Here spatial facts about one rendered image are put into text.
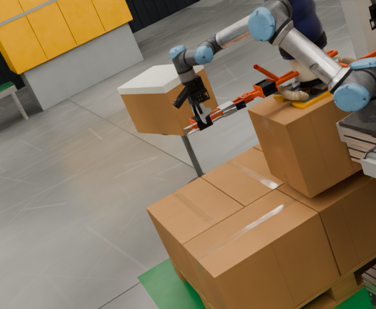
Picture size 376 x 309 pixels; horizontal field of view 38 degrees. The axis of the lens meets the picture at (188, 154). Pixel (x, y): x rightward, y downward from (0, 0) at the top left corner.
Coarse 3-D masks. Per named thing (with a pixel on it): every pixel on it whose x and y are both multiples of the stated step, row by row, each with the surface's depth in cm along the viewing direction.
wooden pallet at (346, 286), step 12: (360, 264) 282; (372, 264) 296; (180, 276) 350; (348, 276) 280; (360, 276) 292; (324, 288) 276; (336, 288) 279; (348, 288) 282; (360, 288) 286; (204, 300) 311; (324, 300) 286; (336, 300) 281
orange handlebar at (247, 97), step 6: (330, 54) 265; (336, 54) 266; (372, 54) 244; (342, 66) 245; (288, 72) 265; (294, 72) 262; (282, 78) 260; (288, 78) 261; (240, 96) 260; (246, 96) 256; (252, 96) 257; (234, 102) 259; (246, 102) 257; (210, 114) 257; (216, 114) 254; (222, 114) 255; (192, 126) 252
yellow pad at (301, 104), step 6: (312, 90) 258; (318, 90) 262; (324, 90) 259; (312, 96) 258; (318, 96) 257; (324, 96) 256; (294, 102) 262; (300, 102) 259; (306, 102) 256; (312, 102) 255; (300, 108) 257
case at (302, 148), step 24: (264, 120) 268; (288, 120) 250; (312, 120) 251; (336, 120) 255; (264, 144) 285; (288, 144) 254; (312, 144) 254; (336, 144) 259; (288, 168) 269; (312, 168) 258; (336, 168) 262; (360, 168) 267; (312, 192) 261
